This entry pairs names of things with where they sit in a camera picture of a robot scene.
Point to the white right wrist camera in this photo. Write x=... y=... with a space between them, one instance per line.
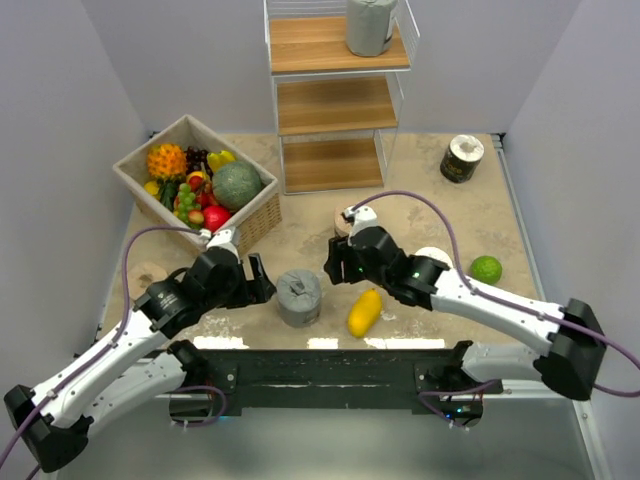
x=359 y=218

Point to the white wire wooden shelf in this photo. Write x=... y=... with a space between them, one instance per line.
x=336 y=114

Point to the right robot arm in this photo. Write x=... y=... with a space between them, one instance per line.
x=440 y=288

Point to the wicker basket with cloth liner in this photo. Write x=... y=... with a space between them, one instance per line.
x=155 y=198

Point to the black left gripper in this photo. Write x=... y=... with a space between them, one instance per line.
x=259 y=290

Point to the green netted melon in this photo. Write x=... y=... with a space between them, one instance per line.
x=235 y=184

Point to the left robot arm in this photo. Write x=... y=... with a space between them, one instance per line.
x=139 y=359

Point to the brown roll left edge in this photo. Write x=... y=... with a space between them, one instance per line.
x=142 y=275

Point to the yellow mango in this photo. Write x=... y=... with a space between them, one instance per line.
x=364 y=313

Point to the dark purple grapes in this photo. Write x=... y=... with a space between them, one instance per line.
x=196 y=159

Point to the red yellow peach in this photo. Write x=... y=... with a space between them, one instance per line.
x=195 y=217

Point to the brown roll centre table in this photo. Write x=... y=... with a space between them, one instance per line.
x=342 y=227

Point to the grey roll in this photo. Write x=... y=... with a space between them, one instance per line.
x=299 y=295
x=369 y=26

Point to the red apple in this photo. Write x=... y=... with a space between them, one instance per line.
x=215 y=217

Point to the green lime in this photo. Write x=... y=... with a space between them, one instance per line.
x=486 y=269

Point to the black white roll centre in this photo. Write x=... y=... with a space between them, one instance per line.
x=436 y=254

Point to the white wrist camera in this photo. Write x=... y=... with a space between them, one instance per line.
x=359 y=218
x=227 y=239

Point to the black white roll back corner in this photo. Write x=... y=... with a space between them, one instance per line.
x=461 y=158

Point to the green grape bunch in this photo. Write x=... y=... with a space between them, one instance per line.
x=185 y=201

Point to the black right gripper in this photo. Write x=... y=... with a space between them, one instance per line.
x=339 y=252

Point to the yellow bananas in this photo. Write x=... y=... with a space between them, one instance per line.
x=217 y=160

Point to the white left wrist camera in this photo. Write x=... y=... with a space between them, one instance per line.
x=227 y=239

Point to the orange pineapple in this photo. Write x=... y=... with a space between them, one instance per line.
x=166 y=162

